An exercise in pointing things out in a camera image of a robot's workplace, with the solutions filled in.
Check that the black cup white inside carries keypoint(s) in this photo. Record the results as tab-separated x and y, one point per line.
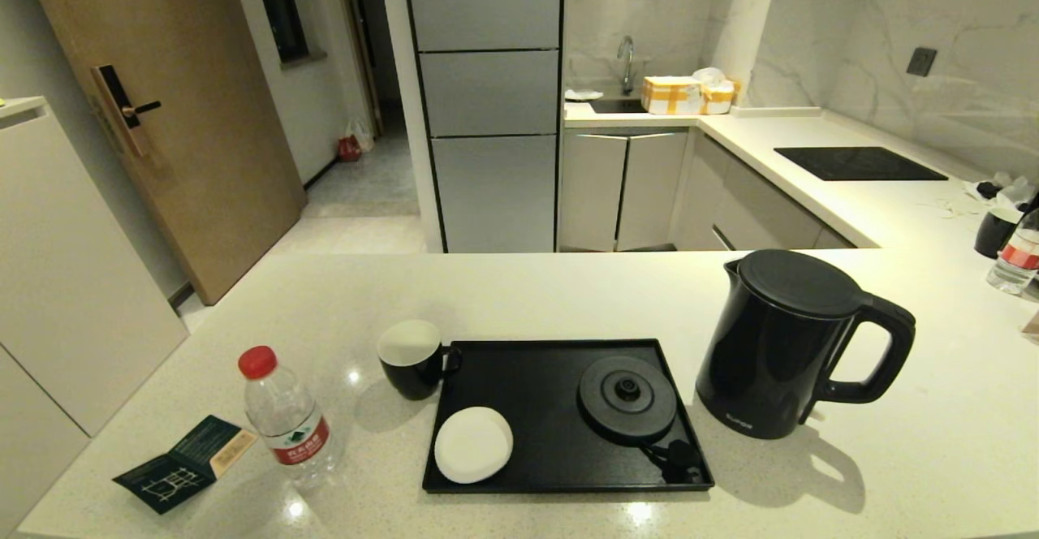
414	378

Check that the black electric kettle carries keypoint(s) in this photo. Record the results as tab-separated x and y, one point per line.
771	352

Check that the water bottle with red cap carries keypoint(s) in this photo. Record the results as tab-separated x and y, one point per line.
292	433

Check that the black round kettle base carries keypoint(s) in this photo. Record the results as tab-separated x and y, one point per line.
625	413

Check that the grey lower cabinet door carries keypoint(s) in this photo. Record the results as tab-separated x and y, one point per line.
649	186
591	190

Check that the tall grey cabinet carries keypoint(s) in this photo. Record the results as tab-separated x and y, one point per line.
487	92

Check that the small white dish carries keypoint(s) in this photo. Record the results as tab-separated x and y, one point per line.
583	93

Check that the dark kitchen sink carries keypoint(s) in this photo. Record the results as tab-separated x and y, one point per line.
617	105

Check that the white plastic shopping bag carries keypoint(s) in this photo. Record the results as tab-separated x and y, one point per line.
363	133

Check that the red bag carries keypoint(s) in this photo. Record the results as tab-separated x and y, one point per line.
349	149

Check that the chrome sink faucet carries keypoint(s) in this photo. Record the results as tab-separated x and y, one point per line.
627	76

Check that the white round saucer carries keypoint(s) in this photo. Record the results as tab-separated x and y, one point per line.
473	446

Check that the large yellow taped cardboard box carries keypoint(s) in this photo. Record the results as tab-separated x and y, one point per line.
670	96

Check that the black rectangular tray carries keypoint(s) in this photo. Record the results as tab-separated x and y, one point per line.
552	462

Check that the grey drawer cabinet front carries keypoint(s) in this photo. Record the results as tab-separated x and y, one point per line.
755	206

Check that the small yellow taped cardboard box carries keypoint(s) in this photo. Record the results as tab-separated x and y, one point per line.
721	100

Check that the white crumpled plastic bag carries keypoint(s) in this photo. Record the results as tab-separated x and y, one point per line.
713	75

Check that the dark narrow window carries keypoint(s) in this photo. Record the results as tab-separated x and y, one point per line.
280	3

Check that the brown wooden door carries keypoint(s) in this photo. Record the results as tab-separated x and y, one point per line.
203	117

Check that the black induction cooktop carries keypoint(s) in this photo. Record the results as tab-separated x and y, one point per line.
860	163

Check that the dark green folded leaflet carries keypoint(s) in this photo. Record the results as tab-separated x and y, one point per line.
178	474

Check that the black gold door lock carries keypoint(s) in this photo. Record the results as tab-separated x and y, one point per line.
122	109

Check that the white side cabinet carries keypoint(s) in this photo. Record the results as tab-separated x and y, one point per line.
65	279

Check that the black mug white rim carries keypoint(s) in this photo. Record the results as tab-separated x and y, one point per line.
994	235

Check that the crumpled white tissue pile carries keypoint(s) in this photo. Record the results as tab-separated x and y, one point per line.
1010	194

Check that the clear bottle with red label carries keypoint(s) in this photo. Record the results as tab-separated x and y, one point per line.
1015	267

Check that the small brown object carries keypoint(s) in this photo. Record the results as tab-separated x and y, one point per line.
1032	326

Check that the dark wall socket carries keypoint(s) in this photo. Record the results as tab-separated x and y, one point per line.
921	61

